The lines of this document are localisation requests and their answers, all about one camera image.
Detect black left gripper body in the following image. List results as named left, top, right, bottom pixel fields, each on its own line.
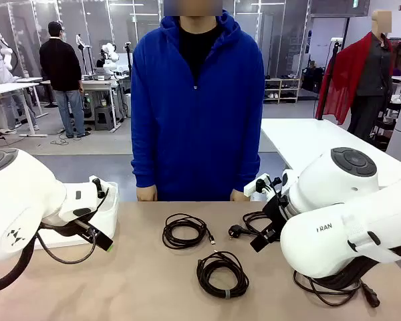
left=41, top=216, right=97, bottom=241

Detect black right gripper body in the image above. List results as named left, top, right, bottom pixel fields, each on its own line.
left=262, top=193, right=291, bottom=241

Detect black power cable grey tie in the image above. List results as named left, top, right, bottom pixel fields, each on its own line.
left=228, top=210, right=277, bottom=241

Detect black cable coil grey tie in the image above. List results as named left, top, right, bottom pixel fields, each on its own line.
left=196, top=249, right=251, bottom=300

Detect thin black USB cable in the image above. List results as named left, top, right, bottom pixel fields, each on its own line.
left=162, top=213, right=217, bottom=249

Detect person's right forearm blue sleeve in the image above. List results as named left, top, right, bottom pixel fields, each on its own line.
left=130, top=133, right=158, bottom=190

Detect person's left forearm blue sleeve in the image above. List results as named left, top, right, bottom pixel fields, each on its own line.
left=235, top=133, right=263, bottom=193

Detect person's left hand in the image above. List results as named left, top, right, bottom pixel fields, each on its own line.
left=229, top=189, right=252, bottom=202

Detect person's right hand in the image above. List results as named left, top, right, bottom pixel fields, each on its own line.
left=136, top=187, right=158, bottom=202

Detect clear plastic storage container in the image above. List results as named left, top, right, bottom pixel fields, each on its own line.
left=35, top=181, right=120, bottom=250

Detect white side table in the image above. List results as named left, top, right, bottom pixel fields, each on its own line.
left=260, top=118, right=401, bottom=188

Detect person in blue hoodie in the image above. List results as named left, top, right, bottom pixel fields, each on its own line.
left=130, top=0, right=265, bottom=202

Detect grey plastic step stool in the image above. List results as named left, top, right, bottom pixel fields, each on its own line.
left=94, top=106, right=116, bottom=132

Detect wooden shoe rack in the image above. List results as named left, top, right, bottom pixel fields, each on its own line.
left=263, top=78, right=301, bottom=104

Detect black bags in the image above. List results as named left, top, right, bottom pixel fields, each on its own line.
left=302, top=65, right=325, bottom=93

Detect equipment desk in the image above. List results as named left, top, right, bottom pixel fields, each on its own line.
left=41, top=75, right=131, bottom=133

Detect red shawl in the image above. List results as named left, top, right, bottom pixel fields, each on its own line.
left=315, top=33, right=374, bottom=125

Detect man in black sweater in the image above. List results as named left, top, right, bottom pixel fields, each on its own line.
left=39, top=21, right=92, bottom=140

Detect mannequin in dark clothes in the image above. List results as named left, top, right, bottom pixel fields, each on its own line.
left=347, top=9, right=395, bottom=141

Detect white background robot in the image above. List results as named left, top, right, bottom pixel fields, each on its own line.
left=100, top=41, right=120, bottom=73

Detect white pole stand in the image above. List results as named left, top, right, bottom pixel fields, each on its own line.
left=76, top=33, right=88, bottom=76

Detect white humanoid robot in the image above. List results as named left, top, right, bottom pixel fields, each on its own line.
left=0, top=28, right=19, bottom=73

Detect black left camera cable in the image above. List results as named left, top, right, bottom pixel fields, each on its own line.
left=35, top=227, right=98, bottom=265

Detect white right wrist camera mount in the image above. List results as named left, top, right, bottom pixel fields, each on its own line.
left=243, top=173, right=271, bottom=197

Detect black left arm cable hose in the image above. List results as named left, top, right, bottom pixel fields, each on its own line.
left=0, top=230, right=37, bottom=296

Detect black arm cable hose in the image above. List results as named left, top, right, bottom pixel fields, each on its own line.
left=0, top=230, right=37, bottom=296
left=303, top=245, right=401, bottom=292

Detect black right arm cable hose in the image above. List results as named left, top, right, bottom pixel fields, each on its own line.
left=303, top=245, right=401, bottom=292

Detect black camera tripod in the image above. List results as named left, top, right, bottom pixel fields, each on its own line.
left=124, top=41, right=135, bottom=118

